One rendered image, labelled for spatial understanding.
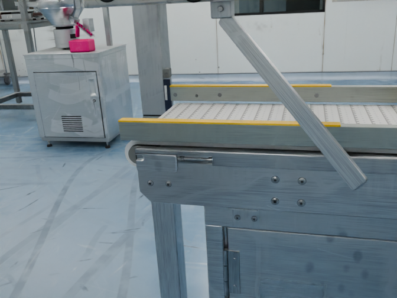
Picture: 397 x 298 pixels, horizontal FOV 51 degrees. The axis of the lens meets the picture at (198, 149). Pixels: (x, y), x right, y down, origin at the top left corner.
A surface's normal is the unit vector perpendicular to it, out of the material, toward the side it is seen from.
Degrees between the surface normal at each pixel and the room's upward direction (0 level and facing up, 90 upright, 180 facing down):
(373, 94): 90
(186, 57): 90
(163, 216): 90
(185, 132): 90
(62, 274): 0
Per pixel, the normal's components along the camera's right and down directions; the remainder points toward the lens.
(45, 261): -0.05, -0.94
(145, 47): -0.24, 0.34
